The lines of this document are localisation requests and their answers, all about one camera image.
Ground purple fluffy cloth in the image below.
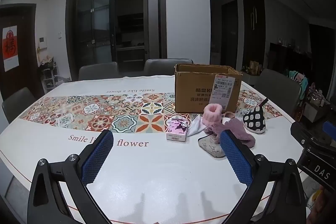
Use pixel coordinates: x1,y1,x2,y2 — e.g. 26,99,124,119
210,118,256,150

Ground pink fluffy wristband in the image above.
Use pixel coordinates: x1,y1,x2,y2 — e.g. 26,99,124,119
201,104,223,136

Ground dark wardrobe with handles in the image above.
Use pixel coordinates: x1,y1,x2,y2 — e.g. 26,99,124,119
241,0,265,69

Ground white cloth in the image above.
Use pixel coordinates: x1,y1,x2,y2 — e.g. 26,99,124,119
187,114,233,137

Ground black white dotted mitt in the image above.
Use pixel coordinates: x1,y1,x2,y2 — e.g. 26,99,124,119
243,98,269,134

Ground person's right hand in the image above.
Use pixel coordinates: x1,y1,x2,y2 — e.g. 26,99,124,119
318,185,332,204

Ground pink tissue packet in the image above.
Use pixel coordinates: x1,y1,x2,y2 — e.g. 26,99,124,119
166,116,190,143

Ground dark glass sliding door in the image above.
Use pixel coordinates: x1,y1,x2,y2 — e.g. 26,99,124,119
66,0,168,81

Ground brown cardboard box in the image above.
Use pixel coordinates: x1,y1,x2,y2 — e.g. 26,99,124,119
175,63,243,113

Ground cluttered storage rack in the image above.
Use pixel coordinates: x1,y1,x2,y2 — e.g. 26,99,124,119
39,55,63,94

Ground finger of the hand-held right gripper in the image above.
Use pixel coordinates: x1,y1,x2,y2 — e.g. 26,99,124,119
322,120,336,141
290,122,320,148

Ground yellow snack bags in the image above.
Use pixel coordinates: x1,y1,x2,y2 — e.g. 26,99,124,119
241,60,263,75

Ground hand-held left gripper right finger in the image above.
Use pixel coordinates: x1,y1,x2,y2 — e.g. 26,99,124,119
219,130,307,224

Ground red white wall poster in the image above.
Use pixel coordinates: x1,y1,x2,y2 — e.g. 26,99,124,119
3,25,18,72

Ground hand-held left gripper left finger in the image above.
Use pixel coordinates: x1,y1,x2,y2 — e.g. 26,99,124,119
27,129,114,224

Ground grey floral fabric slipper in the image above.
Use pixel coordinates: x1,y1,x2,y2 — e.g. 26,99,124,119
197,135,227,159

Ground silver refrigerator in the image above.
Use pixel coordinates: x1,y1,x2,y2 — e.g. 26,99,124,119
143,0,158,60

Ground dark wooden entrance door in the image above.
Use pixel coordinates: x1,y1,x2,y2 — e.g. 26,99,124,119
0,4,45,100

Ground grey dining chair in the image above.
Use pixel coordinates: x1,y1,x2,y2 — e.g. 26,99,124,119
79,62,119,81
253,69,301,109
2,88,37,124
143,59,194,76

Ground dark sideboard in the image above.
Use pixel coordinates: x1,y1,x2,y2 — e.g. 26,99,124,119
269,42,313,75

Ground colourful clothing pile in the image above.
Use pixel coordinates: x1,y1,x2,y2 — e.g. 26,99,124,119
288,70,310,99

